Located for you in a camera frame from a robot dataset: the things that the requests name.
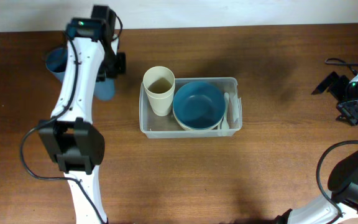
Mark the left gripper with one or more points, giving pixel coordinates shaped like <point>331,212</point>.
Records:
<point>119,65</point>

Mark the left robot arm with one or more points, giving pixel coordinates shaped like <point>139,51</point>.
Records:
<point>71,140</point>

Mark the white plastic spoon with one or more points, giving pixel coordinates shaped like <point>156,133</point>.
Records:
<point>224,124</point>

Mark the white plastic fork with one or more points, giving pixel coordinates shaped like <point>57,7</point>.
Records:
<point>219,128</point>

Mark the blue bowl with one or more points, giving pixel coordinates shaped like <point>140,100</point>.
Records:
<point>199,104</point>

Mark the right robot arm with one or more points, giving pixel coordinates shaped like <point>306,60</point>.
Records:
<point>340,201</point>

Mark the blue cup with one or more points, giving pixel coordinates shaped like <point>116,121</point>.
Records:
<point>105,90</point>
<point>56,62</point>

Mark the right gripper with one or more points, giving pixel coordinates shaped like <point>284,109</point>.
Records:
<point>339,81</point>

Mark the cream bowl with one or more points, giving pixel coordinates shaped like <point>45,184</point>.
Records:
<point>187,128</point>
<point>183,123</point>

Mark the cream cup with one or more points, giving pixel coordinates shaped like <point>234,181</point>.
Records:
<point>159,84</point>

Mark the clear plastic container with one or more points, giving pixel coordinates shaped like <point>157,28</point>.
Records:
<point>166,127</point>

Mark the cream bowl front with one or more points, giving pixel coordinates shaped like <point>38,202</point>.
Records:
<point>183,123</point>

